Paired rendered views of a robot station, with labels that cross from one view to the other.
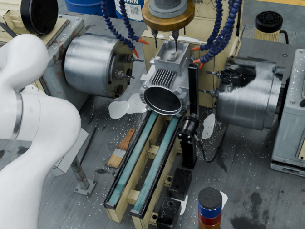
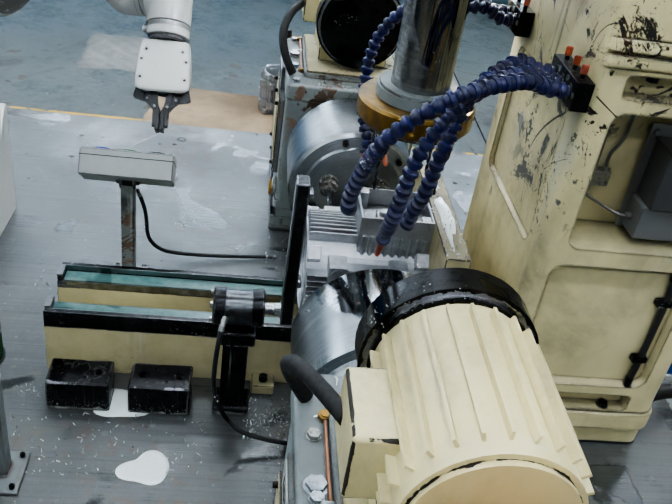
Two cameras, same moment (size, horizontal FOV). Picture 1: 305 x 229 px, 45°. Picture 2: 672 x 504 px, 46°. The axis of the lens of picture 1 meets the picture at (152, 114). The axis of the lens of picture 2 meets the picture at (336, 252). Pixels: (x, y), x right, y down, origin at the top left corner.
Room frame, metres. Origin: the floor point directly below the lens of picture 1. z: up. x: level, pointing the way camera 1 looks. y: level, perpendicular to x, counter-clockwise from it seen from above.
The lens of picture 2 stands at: (0.33, -0.99, 1.79)
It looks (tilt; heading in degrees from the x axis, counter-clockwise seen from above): 33 degrees down; 54
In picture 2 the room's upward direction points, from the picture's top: 9 degrees clockwise
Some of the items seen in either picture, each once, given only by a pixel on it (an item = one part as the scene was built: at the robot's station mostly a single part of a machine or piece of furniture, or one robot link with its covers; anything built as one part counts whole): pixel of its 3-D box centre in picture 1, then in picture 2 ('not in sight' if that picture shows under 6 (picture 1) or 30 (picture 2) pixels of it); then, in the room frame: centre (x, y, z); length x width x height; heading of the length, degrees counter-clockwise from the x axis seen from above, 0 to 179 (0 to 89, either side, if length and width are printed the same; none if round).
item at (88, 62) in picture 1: (90, 63); (347, 158); (1.20, 0.22, 1.04); 0.37 x 0.25 x 0.25; 63
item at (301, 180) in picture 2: (193, 93); (293, 253); (0.86, -0.15, 1.12); 0.04 x 0.03 x 0.26; 153
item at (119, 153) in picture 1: (122, 147); not in sight; (0.92, 0.14, 0.80); 0.21 x 0.05 x 0.01; 150
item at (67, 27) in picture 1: (46, 63); (336, 131); (1.31, 0.44, 0.99); 0.35 x 0.31 x 0.37; 63
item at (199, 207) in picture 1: (209, 203); not in sight; (0.42, -0.11, 1.19); 0.06 x 0.06 x 0.04
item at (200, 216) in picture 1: (209, 211); not in sight; (0.42, -0.11, 1.14); 0.06 x 0.06 x 0.04
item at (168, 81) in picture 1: (170, 83); (359, 266); (1.04, -0.09, 1.02); 0.20 x 0.19 x 0.19; 152
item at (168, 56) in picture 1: (172, 58); (391, 223); (1.07, -0.11, 1.11); 0.12 x 0.11 x 0.07; 152
